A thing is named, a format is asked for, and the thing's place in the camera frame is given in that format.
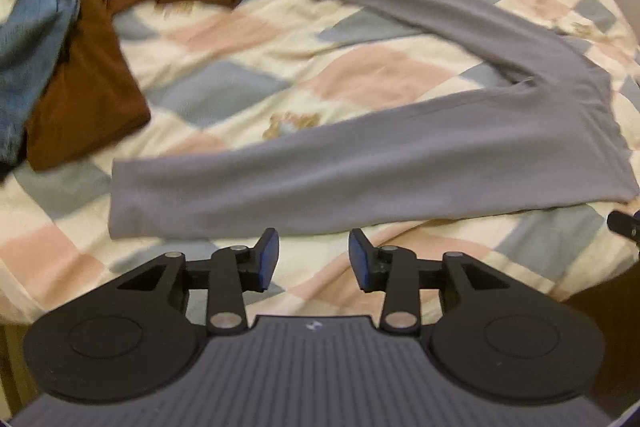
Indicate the brown shirt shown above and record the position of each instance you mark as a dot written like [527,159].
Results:
[95,97]

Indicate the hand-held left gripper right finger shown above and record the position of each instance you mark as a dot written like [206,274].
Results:
[357,257]

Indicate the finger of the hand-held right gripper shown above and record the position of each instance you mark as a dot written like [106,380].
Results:
[625,226]

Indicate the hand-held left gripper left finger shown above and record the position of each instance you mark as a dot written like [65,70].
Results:
[270,257]

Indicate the checked pastel quilt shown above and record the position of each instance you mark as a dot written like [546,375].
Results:
[225,72]

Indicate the blue jeans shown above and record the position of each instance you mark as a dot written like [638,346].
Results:
[30,57]

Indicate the grey pants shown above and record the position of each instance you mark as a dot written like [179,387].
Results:
[350,167]

